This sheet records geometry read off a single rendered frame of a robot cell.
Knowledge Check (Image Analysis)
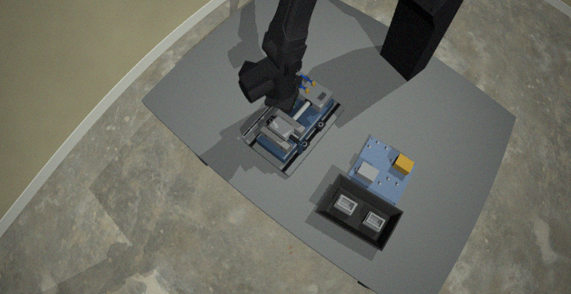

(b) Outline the yellow rectangular block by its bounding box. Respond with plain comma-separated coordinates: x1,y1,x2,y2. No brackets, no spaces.
392,153,414,176

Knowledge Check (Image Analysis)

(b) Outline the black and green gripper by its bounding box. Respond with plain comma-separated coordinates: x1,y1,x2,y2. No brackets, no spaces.
265,75,302,114

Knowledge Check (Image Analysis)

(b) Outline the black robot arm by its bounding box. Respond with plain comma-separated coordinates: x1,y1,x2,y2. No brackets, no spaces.
239,0,317,103

